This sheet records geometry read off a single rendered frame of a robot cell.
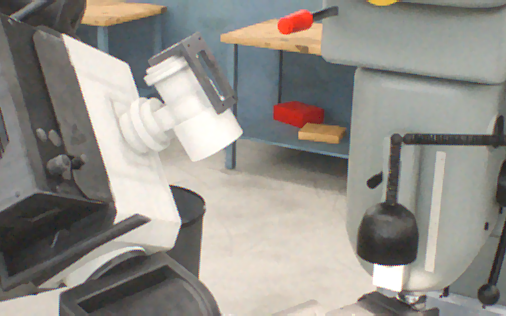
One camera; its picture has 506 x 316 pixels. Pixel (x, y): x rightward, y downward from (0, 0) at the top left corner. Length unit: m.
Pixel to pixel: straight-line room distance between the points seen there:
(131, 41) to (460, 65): 5.75
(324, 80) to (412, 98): 4.82
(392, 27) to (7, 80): 0.47
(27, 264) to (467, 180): 0.56
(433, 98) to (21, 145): 0.53
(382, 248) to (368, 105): 0.23
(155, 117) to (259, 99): 5.25
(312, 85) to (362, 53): 4.89
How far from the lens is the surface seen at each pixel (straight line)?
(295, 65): 5.98
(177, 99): 0.90
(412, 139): 0.96
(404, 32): 1.04
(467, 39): 1.02
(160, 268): 0.91
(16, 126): 0.78
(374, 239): 0.97
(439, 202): 1.11
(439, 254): 1.14
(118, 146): 0.92
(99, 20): 5.79
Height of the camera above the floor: 1.87
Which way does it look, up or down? 19 degrees down
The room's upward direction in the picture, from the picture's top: 2 degrees clockwise
